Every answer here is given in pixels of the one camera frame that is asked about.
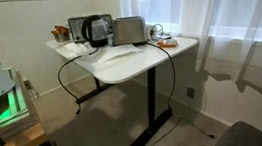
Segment white cloth towel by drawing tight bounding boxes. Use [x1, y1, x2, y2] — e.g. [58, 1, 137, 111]
[95, 41, 145, 65]

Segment sheer white curtain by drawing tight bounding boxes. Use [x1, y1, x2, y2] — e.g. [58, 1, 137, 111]
[118, 0, 262, 146]

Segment thin floor cable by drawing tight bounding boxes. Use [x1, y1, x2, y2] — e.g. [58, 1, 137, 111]
[144, 112, 216, 146]

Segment black kettle power cable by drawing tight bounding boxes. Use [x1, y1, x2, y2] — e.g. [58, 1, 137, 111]
[54, 48, 107, 118]

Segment stainless steel toaster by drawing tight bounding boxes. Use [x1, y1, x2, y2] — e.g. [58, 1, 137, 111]
[109, 14, 150, 49]

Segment metal bowl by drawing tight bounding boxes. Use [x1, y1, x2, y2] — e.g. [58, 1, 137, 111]
[50, 28, 73, 44]

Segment orange white small packet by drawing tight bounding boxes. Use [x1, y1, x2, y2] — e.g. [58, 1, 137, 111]
[155, 37, 180, 50]

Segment black glass electric kettle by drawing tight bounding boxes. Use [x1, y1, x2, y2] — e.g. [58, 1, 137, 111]
[79, 12, 113, 50]

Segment black table frame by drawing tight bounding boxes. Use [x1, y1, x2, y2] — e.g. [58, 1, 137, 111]
[72, 65, 177, 146]

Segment white wall outlet with plug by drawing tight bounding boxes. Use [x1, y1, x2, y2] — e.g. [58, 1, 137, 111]
[23, 78, 40, 101]

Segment brown wall outlet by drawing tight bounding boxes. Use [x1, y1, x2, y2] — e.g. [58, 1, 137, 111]
[185, 85, 197, 100]

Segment black countertop oven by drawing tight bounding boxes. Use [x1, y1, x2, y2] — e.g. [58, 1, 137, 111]
[67, 12, 115, 45]

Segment white crumpled towel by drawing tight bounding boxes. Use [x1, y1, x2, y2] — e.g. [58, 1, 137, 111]
[54, 40, 94, 62]

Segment orange snack packets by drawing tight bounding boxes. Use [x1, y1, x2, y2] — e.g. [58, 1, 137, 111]
[50, 23, 72, 36]

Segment grey fabric chair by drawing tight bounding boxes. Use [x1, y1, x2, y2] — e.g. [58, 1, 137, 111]
[206, 117, 262, 146]

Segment coiled charger cable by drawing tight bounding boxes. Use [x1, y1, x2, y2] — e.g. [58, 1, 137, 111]
[147, 21, 173, 42]

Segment black toaster power cable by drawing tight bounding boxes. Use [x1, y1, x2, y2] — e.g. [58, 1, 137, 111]
[145, 38, 181, 114]

